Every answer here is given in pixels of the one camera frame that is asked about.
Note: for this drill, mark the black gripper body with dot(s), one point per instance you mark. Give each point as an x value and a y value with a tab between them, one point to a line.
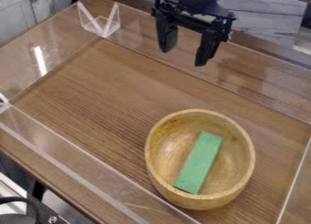
197	15

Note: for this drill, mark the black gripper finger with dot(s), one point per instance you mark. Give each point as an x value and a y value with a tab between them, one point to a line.
165	33
205	51

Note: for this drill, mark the green rectangular block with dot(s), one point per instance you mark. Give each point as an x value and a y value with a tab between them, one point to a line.
197	163

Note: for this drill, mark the brown wooden bowl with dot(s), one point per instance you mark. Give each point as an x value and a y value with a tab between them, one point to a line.
168	146

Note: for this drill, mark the black table leg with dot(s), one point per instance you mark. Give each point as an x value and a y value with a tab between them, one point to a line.
36	190

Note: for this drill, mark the black chair part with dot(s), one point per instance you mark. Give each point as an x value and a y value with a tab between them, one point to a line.
28	211

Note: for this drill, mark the clear acrylic corner bracket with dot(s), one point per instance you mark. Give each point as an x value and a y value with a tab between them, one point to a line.
101	26

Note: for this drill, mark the clear acrylic front wall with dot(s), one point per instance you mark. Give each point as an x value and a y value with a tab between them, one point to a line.
89	184

